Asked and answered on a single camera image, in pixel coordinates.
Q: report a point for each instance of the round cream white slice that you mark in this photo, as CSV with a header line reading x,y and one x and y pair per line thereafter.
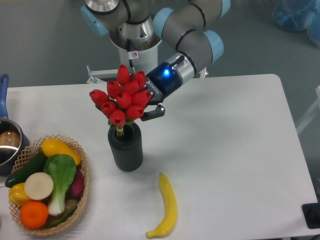
x,y
38,186

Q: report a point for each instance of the red tulip bouquet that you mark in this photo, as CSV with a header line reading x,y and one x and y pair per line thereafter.
x,y
124,100

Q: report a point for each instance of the purple sweet potato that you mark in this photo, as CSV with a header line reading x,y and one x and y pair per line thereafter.
x,y
77,187

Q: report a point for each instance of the black device at edge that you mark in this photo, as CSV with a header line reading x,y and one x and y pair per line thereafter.
x,y
311,213

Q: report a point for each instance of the green chili pepper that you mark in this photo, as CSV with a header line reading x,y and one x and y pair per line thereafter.
x,y
62,218

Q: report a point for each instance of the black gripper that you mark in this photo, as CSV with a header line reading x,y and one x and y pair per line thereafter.
x,y
161,82

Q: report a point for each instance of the woven wicker basket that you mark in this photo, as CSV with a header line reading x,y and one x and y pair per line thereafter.
x,y
26,155

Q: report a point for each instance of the dark green cucumber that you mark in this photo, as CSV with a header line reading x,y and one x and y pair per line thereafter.
x,y
35,165

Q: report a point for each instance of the yellow banana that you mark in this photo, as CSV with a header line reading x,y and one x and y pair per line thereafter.
x,y
170,209

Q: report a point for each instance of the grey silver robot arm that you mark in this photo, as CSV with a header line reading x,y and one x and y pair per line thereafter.
x,y
171,47

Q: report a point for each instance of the orange fruit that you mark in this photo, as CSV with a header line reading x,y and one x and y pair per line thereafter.
x,y
33,214

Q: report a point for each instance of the white frame at right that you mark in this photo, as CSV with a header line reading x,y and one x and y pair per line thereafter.
x,y
309,114

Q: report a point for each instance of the yellow bell pepper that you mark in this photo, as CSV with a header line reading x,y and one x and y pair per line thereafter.
x,y
17,194

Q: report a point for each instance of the blue plastic bag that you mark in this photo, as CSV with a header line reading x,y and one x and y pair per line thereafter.
x,y
299,16

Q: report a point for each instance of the blue saucepan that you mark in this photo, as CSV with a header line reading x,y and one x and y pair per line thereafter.
x,y
12,138

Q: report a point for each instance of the dark grey ribbed vase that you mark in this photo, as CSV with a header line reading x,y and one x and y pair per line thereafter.
x,y
128,150

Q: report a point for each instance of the yellow squash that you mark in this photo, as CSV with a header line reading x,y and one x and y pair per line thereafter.
x,y
52,146

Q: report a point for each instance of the green bok choy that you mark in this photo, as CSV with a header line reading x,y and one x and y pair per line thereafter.
x,y
62,169

